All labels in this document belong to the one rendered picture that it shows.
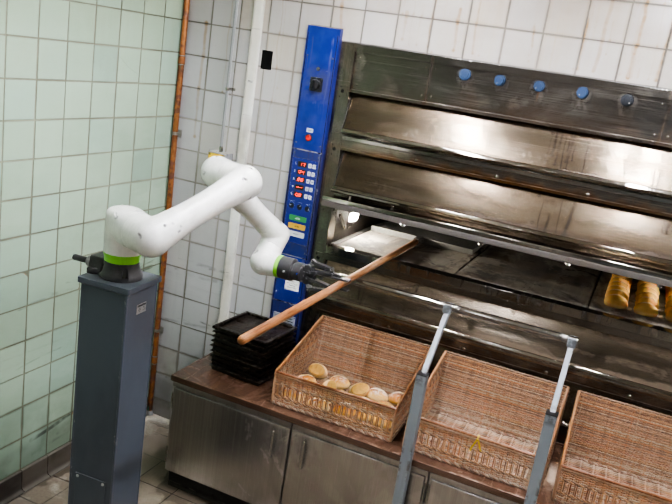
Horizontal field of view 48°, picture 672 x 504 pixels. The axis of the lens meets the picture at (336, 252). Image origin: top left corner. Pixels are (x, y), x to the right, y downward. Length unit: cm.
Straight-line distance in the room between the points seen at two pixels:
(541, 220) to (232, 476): 173
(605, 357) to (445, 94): 128
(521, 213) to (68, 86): 192
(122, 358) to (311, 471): 101
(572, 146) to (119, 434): 206
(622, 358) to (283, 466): 148
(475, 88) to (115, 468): 205
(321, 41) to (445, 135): 69
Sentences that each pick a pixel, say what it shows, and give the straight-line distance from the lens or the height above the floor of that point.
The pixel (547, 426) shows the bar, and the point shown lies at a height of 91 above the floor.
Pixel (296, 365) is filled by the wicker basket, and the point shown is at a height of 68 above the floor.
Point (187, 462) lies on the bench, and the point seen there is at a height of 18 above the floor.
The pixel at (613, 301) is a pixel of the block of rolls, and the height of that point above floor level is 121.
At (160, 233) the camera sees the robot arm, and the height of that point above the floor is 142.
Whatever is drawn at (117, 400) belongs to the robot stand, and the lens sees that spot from 276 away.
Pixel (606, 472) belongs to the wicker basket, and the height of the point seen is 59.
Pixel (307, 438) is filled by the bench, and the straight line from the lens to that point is 320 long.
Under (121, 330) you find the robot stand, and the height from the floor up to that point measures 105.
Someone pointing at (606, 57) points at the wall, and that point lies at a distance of 317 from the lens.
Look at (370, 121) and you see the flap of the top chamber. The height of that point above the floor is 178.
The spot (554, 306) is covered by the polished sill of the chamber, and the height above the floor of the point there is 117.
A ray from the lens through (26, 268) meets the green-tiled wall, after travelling 328.
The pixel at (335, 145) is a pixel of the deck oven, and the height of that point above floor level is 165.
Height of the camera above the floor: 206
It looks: 15 degrees down
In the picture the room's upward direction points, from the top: 9 degrees clockwise
